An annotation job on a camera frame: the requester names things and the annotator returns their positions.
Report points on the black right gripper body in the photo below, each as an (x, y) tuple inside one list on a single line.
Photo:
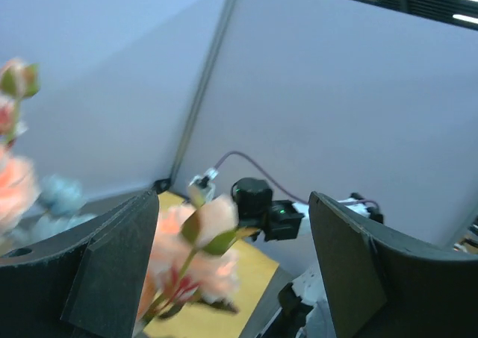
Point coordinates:
[(253, 197)]

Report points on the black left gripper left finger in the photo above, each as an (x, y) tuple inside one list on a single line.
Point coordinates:
[(84, 282)]

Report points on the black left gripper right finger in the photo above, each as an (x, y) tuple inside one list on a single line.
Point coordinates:
[(382, 283)]

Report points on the orange yellow wrapping paper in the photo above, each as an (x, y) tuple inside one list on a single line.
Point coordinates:
[(254, 270)]

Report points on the blue flower stem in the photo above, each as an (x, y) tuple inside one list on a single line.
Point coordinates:
[(62, 200)]

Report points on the small pink bud stem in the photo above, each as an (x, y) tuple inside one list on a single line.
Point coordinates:
[(192, 260)]

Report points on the large peach peony stem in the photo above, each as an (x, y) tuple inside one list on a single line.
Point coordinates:
[(19, 190)]

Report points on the pink rose flower stem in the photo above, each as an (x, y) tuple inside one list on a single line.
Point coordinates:
[(19, 81)]

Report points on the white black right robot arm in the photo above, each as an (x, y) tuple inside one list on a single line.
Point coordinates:
[(295, 291)]

